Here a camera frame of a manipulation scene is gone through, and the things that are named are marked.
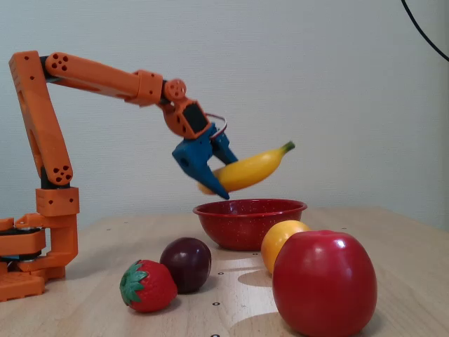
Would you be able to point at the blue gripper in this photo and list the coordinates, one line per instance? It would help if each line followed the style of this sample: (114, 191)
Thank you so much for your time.
(191, 156)

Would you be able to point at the yellow toy banana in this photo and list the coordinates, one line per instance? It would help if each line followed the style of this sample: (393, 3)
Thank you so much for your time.
(252, 168)

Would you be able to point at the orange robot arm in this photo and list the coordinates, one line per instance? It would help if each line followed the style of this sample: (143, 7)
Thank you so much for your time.
(35, 123)

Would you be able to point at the red speckled bowl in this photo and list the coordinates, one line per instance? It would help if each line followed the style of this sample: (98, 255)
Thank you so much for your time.
(242, 224)

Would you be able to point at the toy orange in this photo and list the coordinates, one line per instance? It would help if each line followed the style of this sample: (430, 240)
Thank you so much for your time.
(277, 242)

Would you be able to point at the dark purple toy plum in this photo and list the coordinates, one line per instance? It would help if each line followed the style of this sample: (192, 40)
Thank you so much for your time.
(187, 263)

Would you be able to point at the red toy strawberry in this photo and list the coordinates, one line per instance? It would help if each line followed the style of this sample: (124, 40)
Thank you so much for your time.
(158, 288)

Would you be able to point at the red toy apple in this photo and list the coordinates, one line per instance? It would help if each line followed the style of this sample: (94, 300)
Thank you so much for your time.
(326, 284)

